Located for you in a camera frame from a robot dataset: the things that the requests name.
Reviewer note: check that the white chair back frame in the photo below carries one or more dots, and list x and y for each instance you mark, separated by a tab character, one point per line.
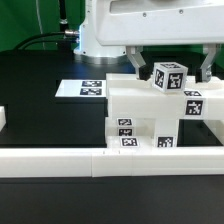
132	98

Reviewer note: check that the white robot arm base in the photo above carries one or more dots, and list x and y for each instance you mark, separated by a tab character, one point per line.
89	50

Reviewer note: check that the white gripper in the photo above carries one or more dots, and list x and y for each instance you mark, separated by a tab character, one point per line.
136	23

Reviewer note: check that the white chair seat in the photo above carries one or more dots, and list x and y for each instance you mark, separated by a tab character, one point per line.
156	132

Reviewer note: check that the white U-shaped fence wall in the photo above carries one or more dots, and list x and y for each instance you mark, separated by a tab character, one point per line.
68	140

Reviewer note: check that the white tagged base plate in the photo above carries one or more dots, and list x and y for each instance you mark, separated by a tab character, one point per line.
81	88

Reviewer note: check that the white tagged nut cube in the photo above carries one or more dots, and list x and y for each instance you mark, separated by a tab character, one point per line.
169	77

